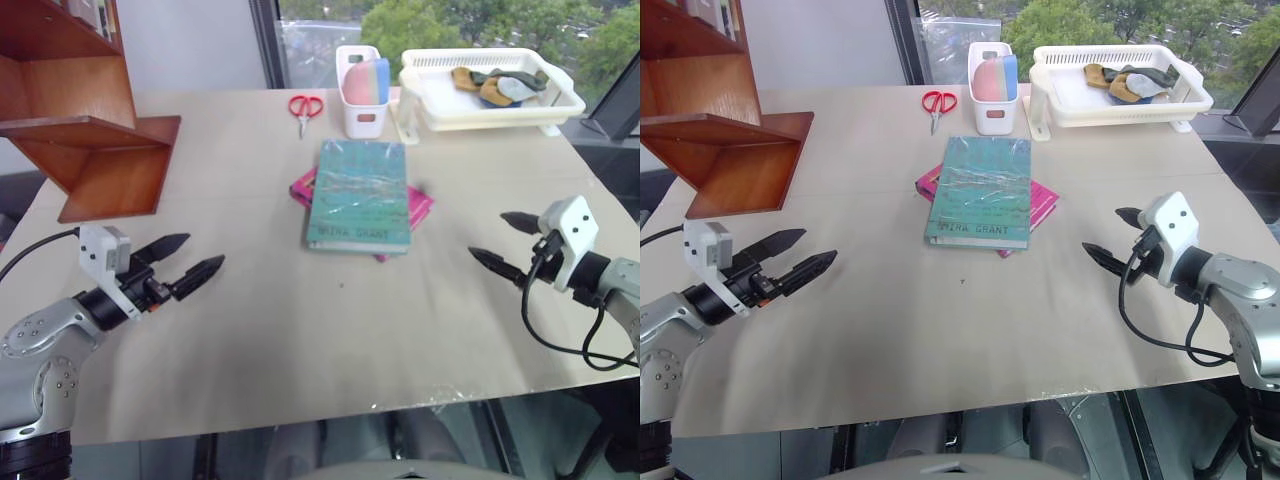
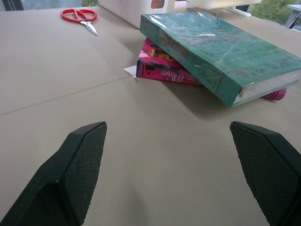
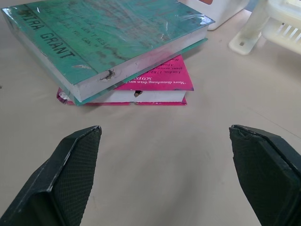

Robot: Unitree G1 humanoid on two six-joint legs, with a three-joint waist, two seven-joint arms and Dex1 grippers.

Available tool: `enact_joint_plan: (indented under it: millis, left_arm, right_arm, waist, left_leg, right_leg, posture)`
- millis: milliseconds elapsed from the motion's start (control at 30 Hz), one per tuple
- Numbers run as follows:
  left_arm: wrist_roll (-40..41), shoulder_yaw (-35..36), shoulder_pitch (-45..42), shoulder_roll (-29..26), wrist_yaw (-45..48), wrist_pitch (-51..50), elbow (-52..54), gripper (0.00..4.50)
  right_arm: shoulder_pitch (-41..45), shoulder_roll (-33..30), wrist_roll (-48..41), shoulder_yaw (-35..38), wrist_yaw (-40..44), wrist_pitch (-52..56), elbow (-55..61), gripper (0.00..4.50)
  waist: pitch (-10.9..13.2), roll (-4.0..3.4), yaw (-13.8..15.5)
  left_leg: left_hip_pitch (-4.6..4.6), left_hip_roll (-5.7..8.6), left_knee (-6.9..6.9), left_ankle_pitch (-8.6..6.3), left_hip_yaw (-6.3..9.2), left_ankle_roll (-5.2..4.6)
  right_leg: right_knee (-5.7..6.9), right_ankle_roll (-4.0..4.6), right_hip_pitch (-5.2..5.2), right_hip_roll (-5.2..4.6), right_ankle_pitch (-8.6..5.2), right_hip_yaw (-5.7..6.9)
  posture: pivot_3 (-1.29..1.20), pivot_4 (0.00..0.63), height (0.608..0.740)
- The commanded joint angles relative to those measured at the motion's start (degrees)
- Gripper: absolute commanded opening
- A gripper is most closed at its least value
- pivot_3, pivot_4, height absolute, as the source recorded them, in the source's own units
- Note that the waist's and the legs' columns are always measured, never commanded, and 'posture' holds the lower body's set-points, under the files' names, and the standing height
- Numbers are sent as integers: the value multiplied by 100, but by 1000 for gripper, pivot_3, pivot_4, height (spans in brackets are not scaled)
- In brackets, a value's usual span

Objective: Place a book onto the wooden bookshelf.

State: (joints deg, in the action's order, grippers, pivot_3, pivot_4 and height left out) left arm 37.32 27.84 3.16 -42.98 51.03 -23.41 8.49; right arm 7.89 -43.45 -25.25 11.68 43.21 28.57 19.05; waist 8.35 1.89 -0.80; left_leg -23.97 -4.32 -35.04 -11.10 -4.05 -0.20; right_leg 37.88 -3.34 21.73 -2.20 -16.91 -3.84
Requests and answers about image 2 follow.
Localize pink paperback book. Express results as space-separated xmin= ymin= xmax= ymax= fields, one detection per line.
xmin=135 ymin=37 xmax=287 ymax=102

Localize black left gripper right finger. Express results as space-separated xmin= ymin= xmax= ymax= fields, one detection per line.
xmin=230 ymin=121 xmax=301 ymax=226

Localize green plastic-wrapped book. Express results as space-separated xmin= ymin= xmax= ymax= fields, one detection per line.
xmin=139 ymin=12 xmax=301 ymax=109

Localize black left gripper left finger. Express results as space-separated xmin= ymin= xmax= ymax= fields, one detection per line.
xmin=0 ymin=121 xmax=108 ymax=226

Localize red-handled scissors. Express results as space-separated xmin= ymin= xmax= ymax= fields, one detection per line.
xmin=61 ymin=8 xmax=98 ymax=37

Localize grey table with metal legs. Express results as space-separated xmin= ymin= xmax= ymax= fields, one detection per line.
xmin=284 ymin=4 xmax=301 ymax=29

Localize small white paper slip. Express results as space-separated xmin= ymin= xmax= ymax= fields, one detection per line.
xmin=124 ymin=66 xmax=137 ymax=77

